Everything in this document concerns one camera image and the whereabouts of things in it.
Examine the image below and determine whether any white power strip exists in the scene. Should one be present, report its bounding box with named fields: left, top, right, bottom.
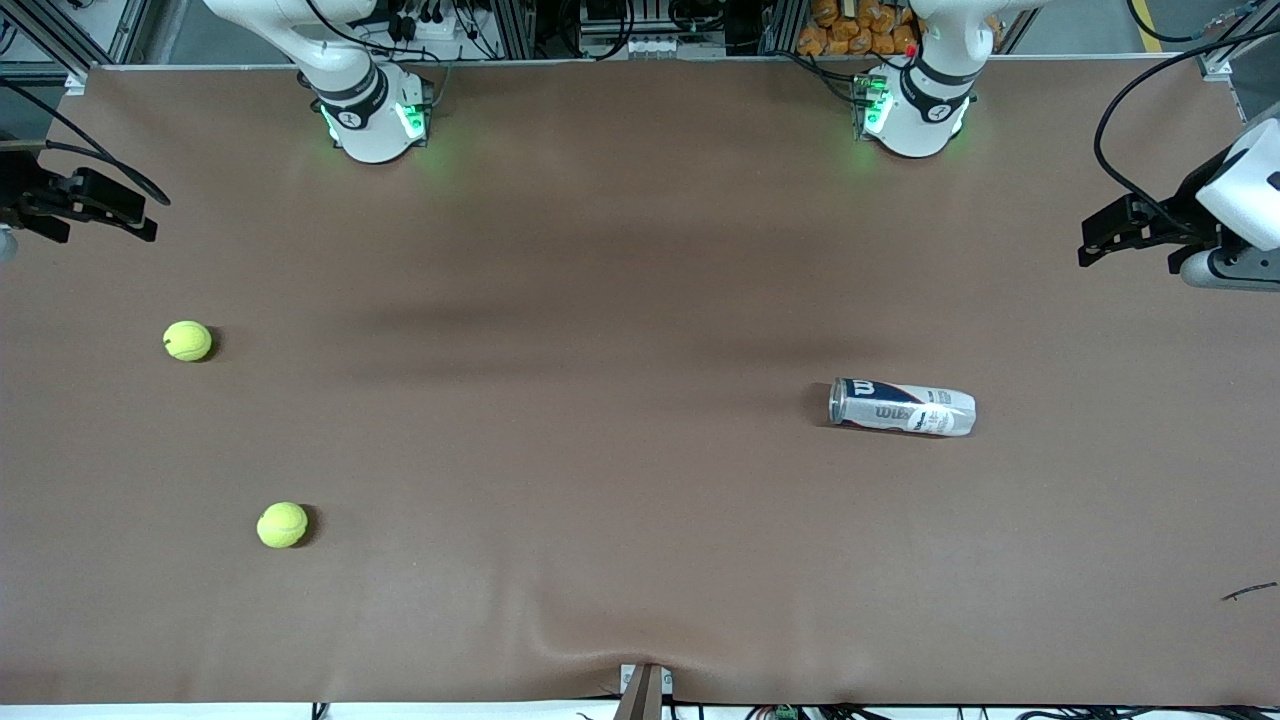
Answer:
left=590, top=35, right=683, bottom=59

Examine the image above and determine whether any blue white tennis ball can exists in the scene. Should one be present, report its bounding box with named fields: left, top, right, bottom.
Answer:
left=828, top=377, right=977, bottom=439

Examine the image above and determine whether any brown table mat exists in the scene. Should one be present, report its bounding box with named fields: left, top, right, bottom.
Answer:
left=0, top=58, right=1280, bottom=706

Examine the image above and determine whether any aluminium frame profile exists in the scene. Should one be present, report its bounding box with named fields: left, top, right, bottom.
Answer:
left=1195, top=38, right=1280, bottom=123
left=0, top=0, right=151, bottom=96

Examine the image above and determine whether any orange packets pile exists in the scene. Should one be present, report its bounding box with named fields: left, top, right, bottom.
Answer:
left=797, top=0, right=921, bottom=57

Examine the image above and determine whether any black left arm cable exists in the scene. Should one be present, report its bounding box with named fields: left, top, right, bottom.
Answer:
left=1093, top=28, right=1280, bottom=236

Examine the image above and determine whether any yellow tennis ball Wilson print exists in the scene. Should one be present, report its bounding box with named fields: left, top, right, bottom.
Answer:
left=163, top=320, right=213, bottom=363

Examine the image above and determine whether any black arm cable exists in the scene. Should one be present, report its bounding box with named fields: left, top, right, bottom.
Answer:
left=1093, top=28, right=1280, bottom=236
left=0, top=78, right=172, bottom=207

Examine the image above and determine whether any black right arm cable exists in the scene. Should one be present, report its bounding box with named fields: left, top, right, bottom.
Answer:
left=0, top=78, right=172, bottom=207

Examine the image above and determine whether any yellow tennis ball two-line print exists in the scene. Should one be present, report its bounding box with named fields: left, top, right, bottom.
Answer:
left=256, top=502, right=309, bottom=550

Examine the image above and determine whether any white socket strip with plugs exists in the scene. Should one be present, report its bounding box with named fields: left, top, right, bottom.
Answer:
left=385, top=0, right=471, bottom=51

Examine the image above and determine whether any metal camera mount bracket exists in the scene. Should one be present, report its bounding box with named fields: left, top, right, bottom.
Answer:
left=620, top=663, right=673, bottom=720

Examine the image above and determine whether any aluminium frame post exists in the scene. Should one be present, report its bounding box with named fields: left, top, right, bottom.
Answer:
left=495, top=0, right=537, bottom=59
left=762, top=0, right=806, bottom=56

